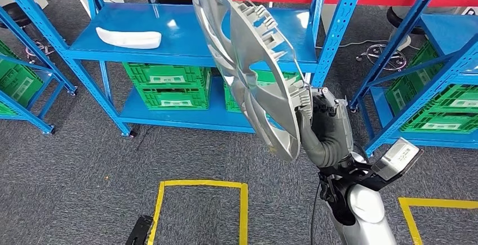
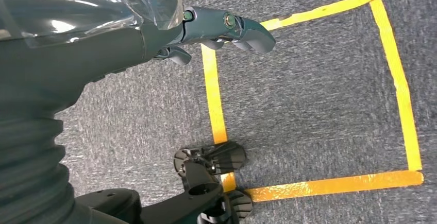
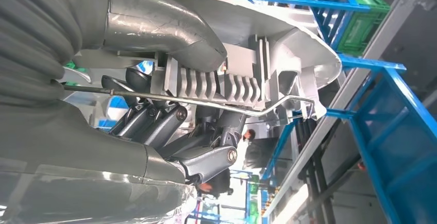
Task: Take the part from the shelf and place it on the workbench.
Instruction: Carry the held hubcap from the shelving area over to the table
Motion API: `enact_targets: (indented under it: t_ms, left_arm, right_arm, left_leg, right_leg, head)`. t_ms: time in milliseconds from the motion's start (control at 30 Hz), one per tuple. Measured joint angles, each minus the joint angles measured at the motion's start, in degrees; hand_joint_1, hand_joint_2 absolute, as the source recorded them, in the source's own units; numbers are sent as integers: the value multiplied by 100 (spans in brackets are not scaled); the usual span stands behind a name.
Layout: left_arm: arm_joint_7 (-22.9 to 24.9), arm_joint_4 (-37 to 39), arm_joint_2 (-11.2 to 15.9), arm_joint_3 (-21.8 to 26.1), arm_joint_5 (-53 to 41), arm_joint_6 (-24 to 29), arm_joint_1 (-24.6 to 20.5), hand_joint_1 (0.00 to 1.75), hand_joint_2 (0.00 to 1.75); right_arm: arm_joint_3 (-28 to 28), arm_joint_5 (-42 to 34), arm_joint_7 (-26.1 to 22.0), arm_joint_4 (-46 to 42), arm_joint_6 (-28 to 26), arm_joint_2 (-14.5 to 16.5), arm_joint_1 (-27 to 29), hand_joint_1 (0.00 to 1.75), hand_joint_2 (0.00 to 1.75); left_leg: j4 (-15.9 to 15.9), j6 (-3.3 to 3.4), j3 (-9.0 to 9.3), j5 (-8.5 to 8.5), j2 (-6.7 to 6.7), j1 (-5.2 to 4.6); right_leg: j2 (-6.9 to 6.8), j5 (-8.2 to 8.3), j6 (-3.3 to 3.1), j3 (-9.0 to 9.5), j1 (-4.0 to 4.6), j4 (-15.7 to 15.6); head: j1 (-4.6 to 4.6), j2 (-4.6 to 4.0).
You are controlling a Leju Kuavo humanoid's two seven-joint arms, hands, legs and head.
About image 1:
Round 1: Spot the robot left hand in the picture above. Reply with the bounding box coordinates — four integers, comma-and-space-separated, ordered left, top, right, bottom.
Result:
125, 215, 154, 245

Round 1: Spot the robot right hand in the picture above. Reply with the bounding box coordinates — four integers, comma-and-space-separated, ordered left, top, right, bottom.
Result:
296, 86, 355, 152

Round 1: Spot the silver wheel hubcap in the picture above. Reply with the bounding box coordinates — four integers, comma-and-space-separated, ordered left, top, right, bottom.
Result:
191, 0, 313, 163

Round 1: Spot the blue metal shelf rack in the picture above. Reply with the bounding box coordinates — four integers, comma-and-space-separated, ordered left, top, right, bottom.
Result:
0, 6, 78, 135
0, 0, 365, 139
349, 0, 478, 158

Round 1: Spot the white plastic trim part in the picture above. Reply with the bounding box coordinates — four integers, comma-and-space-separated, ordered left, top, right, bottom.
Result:
95, 26, 162, 50

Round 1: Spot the green plastic crate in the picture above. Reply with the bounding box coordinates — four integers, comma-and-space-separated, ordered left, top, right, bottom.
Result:
0, 39, 23, 83
0, 62, 45, 117
410, 42, 478, 113
122, 62, 213, 89
384, 75, 478, 135
224, 90, 244, 114
136, 83, 212, 111
223, 69, 304, 95

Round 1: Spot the yellow floor tape square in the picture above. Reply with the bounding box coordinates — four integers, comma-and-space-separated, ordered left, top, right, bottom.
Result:
397, 197, 478, 245
147, 179, 249, 245

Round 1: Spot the black stool chrome base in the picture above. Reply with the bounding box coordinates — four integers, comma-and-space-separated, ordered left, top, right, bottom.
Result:
0, 2, 56, 65
355, 6, 427, 73

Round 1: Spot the white floor cable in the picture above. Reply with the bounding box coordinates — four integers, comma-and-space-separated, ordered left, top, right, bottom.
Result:
315, 39, 391, 49

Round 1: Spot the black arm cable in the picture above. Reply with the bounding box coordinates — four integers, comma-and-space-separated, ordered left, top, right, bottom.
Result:
309, 176, 326, 245

